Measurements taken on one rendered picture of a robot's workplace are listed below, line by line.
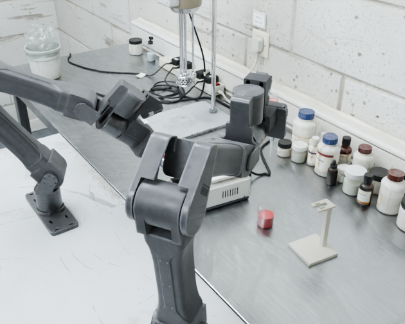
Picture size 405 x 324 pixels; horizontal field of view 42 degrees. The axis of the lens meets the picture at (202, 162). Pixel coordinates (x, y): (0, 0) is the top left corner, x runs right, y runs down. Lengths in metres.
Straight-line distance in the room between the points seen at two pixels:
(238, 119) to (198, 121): 0.84
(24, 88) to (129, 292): 0.49
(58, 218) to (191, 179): 0.71
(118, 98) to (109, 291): 0.42
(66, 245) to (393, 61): 0.95
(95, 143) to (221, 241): 0.61
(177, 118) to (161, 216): 1.12
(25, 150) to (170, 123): 0.62
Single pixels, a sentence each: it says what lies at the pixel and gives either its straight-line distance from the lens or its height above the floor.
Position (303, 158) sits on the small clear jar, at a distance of 1.55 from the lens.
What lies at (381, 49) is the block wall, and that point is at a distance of 1.49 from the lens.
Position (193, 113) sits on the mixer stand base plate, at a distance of 1.80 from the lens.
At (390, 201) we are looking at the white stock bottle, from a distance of 1.37.
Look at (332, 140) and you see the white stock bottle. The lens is 1.46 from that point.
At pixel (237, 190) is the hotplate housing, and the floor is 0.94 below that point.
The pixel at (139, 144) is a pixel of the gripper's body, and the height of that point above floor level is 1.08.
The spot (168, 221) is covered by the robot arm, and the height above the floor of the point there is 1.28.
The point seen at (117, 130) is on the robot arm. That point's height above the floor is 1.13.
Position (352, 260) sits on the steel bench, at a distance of 1.23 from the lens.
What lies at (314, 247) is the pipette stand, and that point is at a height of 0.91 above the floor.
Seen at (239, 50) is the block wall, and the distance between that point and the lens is 1.94.
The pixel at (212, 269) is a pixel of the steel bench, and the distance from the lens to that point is 1.17.
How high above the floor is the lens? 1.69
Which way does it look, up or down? 31 degrees down
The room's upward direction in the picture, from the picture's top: straight up
